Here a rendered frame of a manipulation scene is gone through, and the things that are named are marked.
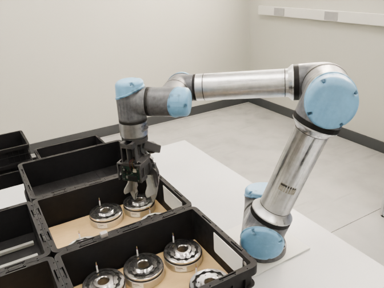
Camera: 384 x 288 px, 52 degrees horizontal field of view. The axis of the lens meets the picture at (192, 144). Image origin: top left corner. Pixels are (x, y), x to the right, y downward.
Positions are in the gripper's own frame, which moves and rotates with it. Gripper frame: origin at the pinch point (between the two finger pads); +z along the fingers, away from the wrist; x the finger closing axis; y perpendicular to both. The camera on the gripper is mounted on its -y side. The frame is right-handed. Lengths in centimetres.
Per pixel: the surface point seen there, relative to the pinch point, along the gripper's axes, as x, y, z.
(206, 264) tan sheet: 22.1, 10.5, 11.6
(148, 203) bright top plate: -3.9, -9.1, 8.8
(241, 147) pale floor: -29, -247, 95
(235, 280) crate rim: 33.2, 23.0, 2.8
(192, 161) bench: -12, -72, 25
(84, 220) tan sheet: -21.6, 1.9, 11.6
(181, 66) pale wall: -113, -313, 36
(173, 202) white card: 5.9, -7.1, 5.4
